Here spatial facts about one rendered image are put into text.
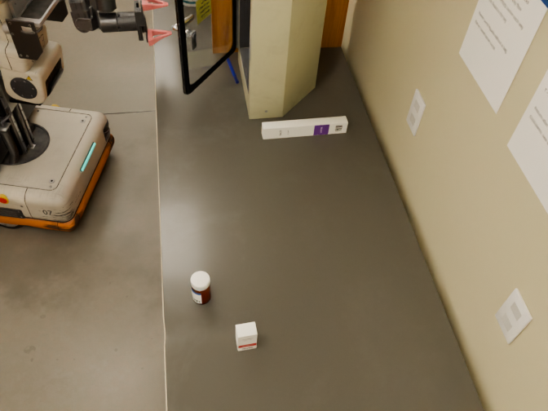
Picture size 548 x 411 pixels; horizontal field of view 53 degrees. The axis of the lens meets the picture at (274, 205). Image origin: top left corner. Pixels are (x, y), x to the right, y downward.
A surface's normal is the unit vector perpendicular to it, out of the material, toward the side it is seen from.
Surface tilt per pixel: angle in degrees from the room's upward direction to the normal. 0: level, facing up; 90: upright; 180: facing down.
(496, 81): 90
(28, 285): 0
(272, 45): 90
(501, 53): 90
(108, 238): 0
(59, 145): 0
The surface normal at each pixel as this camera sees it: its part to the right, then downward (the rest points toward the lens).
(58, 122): 0.05, -0.63
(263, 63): 0.16, 0.77
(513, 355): -0.99, 0.09
